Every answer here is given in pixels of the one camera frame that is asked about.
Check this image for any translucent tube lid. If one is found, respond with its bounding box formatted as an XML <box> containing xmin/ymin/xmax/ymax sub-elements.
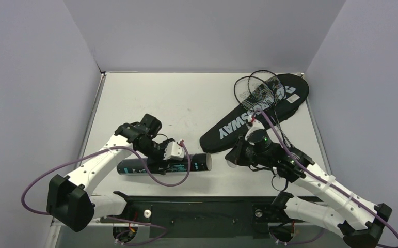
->
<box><xmin>225</xmin><ymin>157</ymin><xmax>238</xmax><ymax>168</ymax></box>

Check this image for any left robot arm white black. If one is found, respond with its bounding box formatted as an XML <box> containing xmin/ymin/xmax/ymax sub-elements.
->
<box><xmin>46</xmin><ymin>114</ymin><xmax>185</xmax><ymax>232</ymax></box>

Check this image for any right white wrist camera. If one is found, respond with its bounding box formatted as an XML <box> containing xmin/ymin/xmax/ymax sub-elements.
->
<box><xmin>245</xmin><ymin>115</ymin><xmax>264</xmax><ymax>138</ymax></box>

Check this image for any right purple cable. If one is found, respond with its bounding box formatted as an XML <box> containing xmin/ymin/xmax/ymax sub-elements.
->
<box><xmin>251</xmin><ymin>109</ymin><xmax>398</xmax><ymax>248</ymax></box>

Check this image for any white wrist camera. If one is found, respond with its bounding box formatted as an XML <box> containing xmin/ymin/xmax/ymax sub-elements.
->
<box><xmin>245</xmin><ymin>115</ymin><xmax>264</xmax><ymax>138</ymax></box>
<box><xmin>164</xmin><ymin>141</ymin><xmax>185</xmax><ymax>161</ymax></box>

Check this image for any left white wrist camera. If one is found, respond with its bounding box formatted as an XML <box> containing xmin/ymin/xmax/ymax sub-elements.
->
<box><xmin>164</xmin><ymin>141</ymin><xmax>185</xmax><ymax>161</ymax></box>

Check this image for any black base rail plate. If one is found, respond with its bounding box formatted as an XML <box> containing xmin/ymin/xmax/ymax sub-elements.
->
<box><xmin>99</xmin><ymin>195</ymin><xmax>323</xmax><ymax>240</ymax></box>

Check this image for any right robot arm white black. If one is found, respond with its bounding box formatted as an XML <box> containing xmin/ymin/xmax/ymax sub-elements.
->
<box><xmin>225</xmin><ymin>130</ymin><xmax>392</xmax><ymax>247</ymax></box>

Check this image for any black shuttlecock tube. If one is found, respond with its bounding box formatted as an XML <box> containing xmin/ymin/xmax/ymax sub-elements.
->
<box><xmin>116</xmin><ymin>153</ymin><xmax>212</xmax><ymax>175</ymax></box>

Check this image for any black racket bag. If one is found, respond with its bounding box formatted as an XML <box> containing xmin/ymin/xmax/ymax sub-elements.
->
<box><xmin>199</xmin><ymin>70</ymin><xmax>309</xmax><ymax>153</ymax></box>

